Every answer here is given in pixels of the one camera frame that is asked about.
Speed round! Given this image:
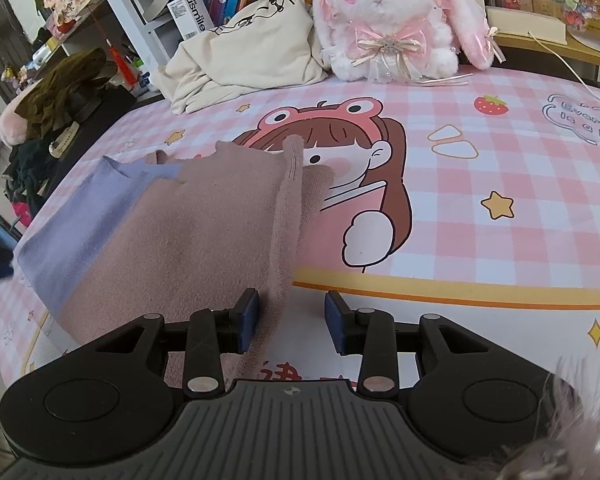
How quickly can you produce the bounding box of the thin white wire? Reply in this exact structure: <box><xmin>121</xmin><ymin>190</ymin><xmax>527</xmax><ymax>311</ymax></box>
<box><xmin>527</xmin><ymin>30</ymin><xmax>600</xmax><ymax>111</ymax></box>

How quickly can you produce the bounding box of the pink fluffy plush toy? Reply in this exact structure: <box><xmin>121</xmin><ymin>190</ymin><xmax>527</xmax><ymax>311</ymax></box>
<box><xmin>0</xmin><ymin>90</ymin><xmax>36</xmax><ymax>143</ymax></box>

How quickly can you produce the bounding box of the fluffy grey sleeve cuff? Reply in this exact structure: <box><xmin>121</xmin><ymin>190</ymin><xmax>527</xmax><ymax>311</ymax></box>
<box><xmin>495</xmin><ymin>357</ymin><xmax>600</xmax><ymax>480</ymax></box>

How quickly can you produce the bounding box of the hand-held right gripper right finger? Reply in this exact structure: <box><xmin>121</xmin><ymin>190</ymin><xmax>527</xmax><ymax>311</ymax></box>
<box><xmin>325</xmin><ymin>290</ymin><xmax>506</xmax><ymax>395</ymax></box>

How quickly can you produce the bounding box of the beige wooden desk shelf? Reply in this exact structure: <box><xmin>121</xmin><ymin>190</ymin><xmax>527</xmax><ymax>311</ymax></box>
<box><xmin>485</xmin><ymin>5</ymin><xmax>600</xmax><ymax>68</ymax></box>

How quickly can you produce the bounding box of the white wristwatch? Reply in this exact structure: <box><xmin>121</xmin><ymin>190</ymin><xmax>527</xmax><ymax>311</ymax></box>
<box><xmin>48</xmin><ymin>121</ymin><xmax>81</xmax><ymax>157</ymax></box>

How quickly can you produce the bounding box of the red tassel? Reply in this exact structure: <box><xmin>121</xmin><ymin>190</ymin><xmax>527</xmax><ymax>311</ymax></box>
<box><xmin>90</xmin><ymin>10</ymin><xmax>141</xmax><ymax>91</ymax></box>

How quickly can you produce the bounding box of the dark clothes pile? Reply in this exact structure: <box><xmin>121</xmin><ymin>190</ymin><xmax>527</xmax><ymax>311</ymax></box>
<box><xmin>2</xmin><ymin>137</ymin><xmax>58</xmax><ymax>221</ymax></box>

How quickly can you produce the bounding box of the cream canvas tote bag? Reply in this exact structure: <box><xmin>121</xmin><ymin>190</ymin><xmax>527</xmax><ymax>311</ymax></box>
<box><xmin>152</xmin><ymin>0</ymin><xmax>328</xmax><ymax>115</ymax></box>

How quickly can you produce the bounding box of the purple and brown sweater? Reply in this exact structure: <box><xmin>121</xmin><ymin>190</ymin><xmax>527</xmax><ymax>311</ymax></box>
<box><xmin>17</xmin><ymin>135</ymin><xmax>336</xmax><ymax>388</ymax></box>

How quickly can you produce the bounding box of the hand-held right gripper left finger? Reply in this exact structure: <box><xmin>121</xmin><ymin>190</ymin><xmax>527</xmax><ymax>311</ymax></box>
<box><xmin>77</xmin><ymin>288</ymin><xmax>260</xmax><ymax>395</ymax></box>

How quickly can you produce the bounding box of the olive green cloth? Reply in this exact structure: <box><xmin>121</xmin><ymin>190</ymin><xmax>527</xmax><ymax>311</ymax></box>
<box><xmin>20</xmin><ymin>47</ymin><xmax>118</xmax><ymax>138</ymax></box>

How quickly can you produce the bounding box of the white bottle with blue label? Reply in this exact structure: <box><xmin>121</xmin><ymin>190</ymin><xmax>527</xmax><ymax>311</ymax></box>
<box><xmin>130</xmin><ymin>55</ymin><xmax>153</xmax><ymax>98</ymax></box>

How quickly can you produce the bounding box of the white printed box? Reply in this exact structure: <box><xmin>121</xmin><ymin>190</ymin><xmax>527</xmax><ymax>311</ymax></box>
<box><xmin>167</xmin><ymin>0</ymin><xmax>215</xmax><ymax>41</ymax></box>

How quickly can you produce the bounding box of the white pink plush bunny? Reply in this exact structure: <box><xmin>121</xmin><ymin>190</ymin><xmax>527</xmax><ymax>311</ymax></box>
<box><xmin>312</xmin><ymin>0</ymin><xmax>506</xmax><ymax>86</ymax></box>

